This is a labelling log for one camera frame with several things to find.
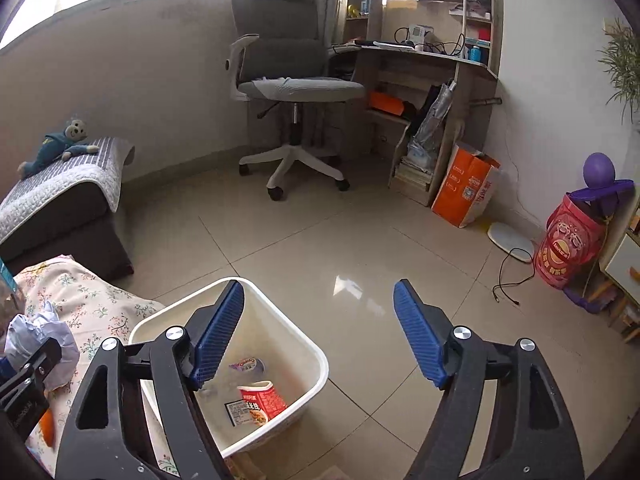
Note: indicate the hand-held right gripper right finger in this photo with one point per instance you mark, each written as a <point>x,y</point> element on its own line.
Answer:
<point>417,332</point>

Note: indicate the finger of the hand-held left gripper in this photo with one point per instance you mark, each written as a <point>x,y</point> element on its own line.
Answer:
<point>35,365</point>

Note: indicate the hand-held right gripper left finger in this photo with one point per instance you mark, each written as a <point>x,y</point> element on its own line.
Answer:
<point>217,330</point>

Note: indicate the clear bag with white tissue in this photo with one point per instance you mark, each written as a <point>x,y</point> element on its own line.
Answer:
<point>45,330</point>

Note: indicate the white plastic bin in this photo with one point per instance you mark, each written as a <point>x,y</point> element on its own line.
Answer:
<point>295,360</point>

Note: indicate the crumpled snack wrapper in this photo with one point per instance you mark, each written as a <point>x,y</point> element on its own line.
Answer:
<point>247,365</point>

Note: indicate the black flat packet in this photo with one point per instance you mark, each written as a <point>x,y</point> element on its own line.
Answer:
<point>236,412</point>

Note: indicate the red instant noodle cup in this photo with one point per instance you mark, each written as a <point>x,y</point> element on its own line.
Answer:
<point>262,402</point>

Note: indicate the white round scale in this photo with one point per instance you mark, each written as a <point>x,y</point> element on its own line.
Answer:
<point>510,240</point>

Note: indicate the orange and white cardboard box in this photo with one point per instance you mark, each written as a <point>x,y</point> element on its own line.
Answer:
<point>460,190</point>

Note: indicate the stack of books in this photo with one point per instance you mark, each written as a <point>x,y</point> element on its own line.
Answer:
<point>412,175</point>

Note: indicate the red snack bag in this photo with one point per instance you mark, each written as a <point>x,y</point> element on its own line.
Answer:
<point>565,245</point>

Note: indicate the grey quilted cover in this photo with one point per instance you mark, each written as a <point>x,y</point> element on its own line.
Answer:
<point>60,180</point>

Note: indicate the grey folded umbrella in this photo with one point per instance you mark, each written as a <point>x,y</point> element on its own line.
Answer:
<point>432,120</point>

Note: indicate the blue plush monkey toy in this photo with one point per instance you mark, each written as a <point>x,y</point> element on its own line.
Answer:
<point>55,147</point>

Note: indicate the white side cabinet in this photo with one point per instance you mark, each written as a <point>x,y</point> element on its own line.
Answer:
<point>625,260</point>

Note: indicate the purple toy hoop stand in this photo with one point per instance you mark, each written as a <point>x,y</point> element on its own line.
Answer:
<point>600,195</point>

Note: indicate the orange flat box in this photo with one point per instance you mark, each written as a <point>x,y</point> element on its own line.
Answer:
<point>386,104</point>

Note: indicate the purple ball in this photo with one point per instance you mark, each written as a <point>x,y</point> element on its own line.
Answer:
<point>599,170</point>

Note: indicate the wooden desk with shelves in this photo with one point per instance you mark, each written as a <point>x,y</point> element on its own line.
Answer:
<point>400,60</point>

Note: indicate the white desktop device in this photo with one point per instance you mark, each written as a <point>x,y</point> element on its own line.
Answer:
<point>419,35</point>

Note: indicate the grey office chair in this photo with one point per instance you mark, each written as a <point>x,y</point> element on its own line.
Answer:
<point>285,35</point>

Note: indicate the yellow toy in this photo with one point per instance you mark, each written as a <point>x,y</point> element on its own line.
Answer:
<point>353,11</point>

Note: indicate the green potted plant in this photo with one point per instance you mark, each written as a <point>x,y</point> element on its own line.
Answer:
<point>622,65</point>

